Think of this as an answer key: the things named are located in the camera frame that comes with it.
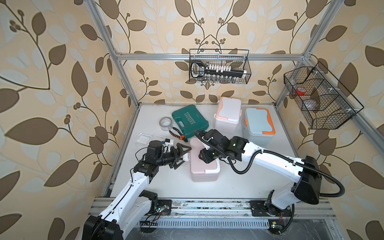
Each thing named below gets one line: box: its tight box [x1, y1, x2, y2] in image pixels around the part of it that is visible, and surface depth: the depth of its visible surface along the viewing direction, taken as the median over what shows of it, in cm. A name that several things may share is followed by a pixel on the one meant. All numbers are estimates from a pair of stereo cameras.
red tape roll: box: [296, 87, 306, 96], surface depth 84 cm
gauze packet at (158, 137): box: [151, 133, 167, 143], surface depth 104 cm
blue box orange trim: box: [242, 107, 276, 147], surface depth 92 cm
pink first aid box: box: [189, 137, 221, 182], surface depth 75 cm
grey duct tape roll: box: [159, 116, 174, 132], surface depth 110 cm
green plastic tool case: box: [171, 104, 210, 139], surface depth 108 cm
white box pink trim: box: [213, 96, 242, 138], surface depth 100 cm
